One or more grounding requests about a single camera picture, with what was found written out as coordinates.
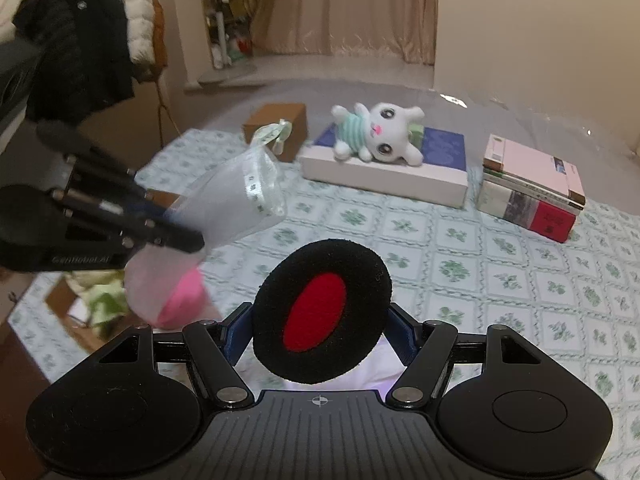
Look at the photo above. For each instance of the cluttered storage shelf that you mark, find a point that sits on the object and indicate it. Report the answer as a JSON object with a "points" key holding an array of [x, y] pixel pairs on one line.
{"points": [[225, 15]]}

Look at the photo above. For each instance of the white bunny plush toy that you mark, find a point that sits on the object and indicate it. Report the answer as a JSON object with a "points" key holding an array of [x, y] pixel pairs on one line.
{"points": [[390, 130]]}

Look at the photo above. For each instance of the beige curtain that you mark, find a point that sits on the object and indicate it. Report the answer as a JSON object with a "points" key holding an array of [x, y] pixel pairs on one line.
{"points": [[350, 5]]}

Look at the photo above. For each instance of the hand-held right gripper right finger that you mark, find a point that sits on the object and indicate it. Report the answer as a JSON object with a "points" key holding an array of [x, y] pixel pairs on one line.
{"points": [[404, 340]]}

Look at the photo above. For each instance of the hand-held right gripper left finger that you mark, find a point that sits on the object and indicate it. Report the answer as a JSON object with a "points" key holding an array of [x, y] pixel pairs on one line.
{"points": [[235, 340]]}

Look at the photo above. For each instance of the pink cover book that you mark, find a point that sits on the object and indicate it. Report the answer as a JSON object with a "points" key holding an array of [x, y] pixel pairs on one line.
{"points": [[530, 160]]}

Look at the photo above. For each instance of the flat white box blue top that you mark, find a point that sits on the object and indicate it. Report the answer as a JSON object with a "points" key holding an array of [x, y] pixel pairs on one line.
{"points": [[390, 180]]}

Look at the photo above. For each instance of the black puffer jacket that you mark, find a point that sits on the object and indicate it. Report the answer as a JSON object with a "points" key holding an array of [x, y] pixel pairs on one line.
{"points": [[75, 50]]}

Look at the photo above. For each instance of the thin white book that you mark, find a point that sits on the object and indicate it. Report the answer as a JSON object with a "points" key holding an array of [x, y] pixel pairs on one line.
{"points": [[505, 180]]}

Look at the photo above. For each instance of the thick red white book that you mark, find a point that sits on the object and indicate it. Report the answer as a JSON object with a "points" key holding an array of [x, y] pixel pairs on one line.
{"points": [[550, 222]]}

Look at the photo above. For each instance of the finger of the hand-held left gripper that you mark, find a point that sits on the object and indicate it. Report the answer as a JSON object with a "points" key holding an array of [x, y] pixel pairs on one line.
{"points": [[170, 237], [100, 170]]}

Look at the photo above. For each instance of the sheer bag green ribbon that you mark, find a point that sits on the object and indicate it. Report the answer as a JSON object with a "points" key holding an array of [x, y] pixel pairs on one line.
{"points": [[235, 200]]}

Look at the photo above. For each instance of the brown jacket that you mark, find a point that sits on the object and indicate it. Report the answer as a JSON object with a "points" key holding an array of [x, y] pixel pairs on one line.
{"points": [[160, 35]]}

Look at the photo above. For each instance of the white puffer jacket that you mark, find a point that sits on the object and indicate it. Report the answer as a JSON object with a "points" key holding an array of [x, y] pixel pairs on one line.
{"points": [[140, 20]]}

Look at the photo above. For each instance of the small closed cardboard box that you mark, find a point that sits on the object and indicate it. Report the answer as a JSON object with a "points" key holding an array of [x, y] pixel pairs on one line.
{"points": [[280, 120]]}

